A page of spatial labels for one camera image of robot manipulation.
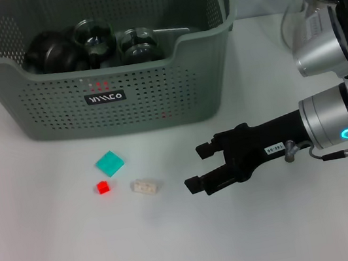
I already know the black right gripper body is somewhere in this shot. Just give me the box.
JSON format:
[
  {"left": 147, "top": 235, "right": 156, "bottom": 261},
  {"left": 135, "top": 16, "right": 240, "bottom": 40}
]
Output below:
[{"left": 211, "top": 108, "right": 317, "bottom": 186}]

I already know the white toy brick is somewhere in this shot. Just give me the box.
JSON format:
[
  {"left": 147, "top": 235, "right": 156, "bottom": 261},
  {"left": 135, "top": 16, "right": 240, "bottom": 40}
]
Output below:
[{"left": 130, "top": 175, "right": 162, "bottom": 199}]

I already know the teal square toy brick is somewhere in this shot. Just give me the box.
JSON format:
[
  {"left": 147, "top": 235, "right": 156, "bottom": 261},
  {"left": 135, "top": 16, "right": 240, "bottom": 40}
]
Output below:
[{"left": 93, "top": 148, "right": 127, "bottom": 180}]

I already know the small red toy brick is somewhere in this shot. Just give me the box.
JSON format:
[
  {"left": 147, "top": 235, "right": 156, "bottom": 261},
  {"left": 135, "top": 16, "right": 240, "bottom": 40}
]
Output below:
[{"left": 94, "top": 179, "right": 112, "bottom": 196}]

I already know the grey perforated plastic storage basket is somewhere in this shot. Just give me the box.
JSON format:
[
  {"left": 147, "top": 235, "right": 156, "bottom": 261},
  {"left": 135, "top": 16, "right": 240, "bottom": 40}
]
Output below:
[{"left": 0, "top": 0, "right": 256, "bottom": 155}]

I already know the black clay teapot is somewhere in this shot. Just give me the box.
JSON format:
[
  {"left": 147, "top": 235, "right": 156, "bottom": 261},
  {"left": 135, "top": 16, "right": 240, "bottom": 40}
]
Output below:
[{"left": 19, "top": 25, "right": 82, "bottom": 77}]

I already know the right gripper signal cable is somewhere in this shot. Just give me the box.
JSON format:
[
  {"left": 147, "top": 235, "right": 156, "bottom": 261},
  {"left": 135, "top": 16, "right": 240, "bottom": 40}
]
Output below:
[{"left": 281, "top": 130, "right": 348, "bottom": 172}]

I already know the right wrist camera housing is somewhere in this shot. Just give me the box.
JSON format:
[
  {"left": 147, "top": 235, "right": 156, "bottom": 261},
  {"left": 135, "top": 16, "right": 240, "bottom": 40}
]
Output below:
[{"left": 286, "top": 3, "right": 348, "bottom": 86}]

